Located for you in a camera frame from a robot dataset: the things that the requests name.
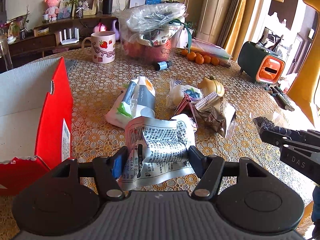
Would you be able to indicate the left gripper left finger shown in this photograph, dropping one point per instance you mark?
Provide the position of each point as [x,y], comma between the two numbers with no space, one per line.
[107,170]

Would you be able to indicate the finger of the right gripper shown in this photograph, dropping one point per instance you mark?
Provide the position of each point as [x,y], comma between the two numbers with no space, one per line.
[272,127]
[305,142]

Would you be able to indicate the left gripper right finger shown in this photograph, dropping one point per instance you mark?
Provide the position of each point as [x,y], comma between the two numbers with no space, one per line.
[209,169]

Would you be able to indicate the white printed snack bag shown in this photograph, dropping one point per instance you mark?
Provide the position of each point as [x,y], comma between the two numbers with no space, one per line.
[158,150]

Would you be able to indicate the white blue tissue pack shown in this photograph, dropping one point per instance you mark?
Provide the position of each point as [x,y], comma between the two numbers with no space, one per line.
[138,99]

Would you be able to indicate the blueberry bread packet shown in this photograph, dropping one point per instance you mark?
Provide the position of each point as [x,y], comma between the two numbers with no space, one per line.
[177,92]

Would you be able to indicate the grey remote control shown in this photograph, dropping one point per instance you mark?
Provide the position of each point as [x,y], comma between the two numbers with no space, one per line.
[281,98]

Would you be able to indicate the yellow giraffe chair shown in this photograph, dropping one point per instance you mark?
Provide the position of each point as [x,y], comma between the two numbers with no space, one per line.
[303,89]

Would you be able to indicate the orange mandarin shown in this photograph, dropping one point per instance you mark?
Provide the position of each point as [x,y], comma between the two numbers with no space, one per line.
[215,61]
[207,59]
[184,52]
[199,59]
[191,56]

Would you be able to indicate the red cardboard box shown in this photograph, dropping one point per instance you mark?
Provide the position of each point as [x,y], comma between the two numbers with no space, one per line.
[36,116]

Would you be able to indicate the grey folded cloth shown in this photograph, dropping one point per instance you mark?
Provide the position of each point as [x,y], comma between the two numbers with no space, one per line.
[69,64]

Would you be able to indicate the small blue label bottle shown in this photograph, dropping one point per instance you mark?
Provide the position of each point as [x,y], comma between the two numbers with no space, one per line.
[162,65]

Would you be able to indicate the pink strawberry mug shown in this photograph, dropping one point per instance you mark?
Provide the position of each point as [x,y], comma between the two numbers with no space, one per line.
[103,47]

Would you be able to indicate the white router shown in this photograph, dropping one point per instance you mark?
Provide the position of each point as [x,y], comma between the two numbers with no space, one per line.
[69,36]

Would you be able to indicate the clear plastic bag bin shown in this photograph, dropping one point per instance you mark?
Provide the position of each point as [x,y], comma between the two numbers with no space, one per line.
[150,33]

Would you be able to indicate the pink round bag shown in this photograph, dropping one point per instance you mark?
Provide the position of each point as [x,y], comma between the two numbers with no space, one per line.
[99,27]

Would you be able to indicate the purple vase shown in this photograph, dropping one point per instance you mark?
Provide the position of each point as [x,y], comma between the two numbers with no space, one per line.
[116,29]

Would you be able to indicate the wooden tv cabinet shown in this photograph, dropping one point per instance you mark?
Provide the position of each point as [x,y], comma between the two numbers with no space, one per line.
[47,36]

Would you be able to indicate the black speaker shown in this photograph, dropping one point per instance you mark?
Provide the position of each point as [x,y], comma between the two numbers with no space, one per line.
[107,6]

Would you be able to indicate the framed photo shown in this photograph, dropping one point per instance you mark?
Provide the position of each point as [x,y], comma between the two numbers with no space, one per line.
[90,7]

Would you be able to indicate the pink pig plush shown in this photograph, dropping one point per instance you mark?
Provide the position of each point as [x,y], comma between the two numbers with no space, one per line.
[52,9]

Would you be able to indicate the potted grass plant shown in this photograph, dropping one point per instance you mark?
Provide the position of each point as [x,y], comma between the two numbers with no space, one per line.
[78,6]

